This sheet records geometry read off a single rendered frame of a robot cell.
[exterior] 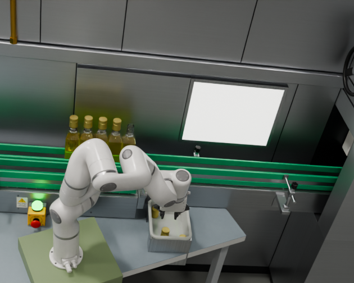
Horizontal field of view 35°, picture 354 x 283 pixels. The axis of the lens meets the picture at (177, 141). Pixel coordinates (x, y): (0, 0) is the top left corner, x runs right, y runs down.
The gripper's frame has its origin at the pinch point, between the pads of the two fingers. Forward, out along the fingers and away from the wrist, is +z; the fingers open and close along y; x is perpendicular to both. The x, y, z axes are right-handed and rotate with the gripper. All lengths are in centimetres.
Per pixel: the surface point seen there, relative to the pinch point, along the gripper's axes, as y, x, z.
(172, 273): -19, -18, 99
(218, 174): -23.3, -22.9, 2.4
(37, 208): 53, -3, 8
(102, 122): 29.6, -30.6, -17.8
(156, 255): 3.5, 12.1, 13.0
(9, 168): 66, -20, 4
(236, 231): -33.4, -3.2, 17.0
